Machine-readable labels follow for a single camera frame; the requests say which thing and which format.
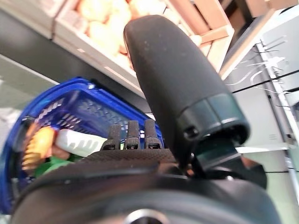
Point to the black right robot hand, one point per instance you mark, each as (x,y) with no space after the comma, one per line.
(177,81)

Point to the green white napa cabbage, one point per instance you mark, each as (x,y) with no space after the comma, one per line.
(77,142)
(56,165)

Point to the blue plastic shopping basket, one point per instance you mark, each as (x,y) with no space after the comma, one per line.
(70,88)

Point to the light wooden slatted crate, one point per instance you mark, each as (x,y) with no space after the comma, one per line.
(98,60)

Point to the white desk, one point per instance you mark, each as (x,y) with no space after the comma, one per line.
(275,42)

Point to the yellow bell pepper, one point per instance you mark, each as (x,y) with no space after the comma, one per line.
(39,144)

